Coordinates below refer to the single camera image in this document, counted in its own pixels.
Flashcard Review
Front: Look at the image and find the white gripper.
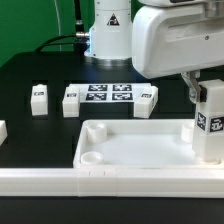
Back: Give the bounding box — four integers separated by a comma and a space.
132, 0, 224, 102

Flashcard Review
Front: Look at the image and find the white desk top tray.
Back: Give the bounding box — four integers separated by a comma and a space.
73, 119, 224, 169

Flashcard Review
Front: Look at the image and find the white left fence block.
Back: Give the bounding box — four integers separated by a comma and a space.
0, 120, 7, 146

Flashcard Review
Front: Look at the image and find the white marker base plate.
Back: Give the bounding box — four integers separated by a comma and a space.
65, 83, 151, 103

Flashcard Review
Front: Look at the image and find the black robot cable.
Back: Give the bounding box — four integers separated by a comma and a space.
34, 0, 91, 53

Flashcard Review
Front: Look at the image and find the white front fence rail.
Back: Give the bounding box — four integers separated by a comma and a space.
0, 169, 224, 198

